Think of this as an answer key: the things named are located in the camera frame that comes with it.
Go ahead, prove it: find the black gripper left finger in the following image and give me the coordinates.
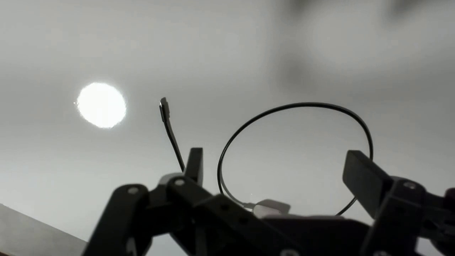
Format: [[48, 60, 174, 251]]
[[82, 149, 265, 256]]

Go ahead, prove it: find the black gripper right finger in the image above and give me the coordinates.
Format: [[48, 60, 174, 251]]
[[342, 151, 455, 256]]

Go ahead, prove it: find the black usb cable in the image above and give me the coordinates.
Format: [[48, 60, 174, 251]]
[[157, 97, 375, 218]]

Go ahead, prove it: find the white whiteboard on table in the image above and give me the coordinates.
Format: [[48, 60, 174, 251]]
[[0, 0, 455, 256]]

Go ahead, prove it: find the white wall charger plug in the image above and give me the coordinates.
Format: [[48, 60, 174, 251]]
[[253, 200, 290, 218]]

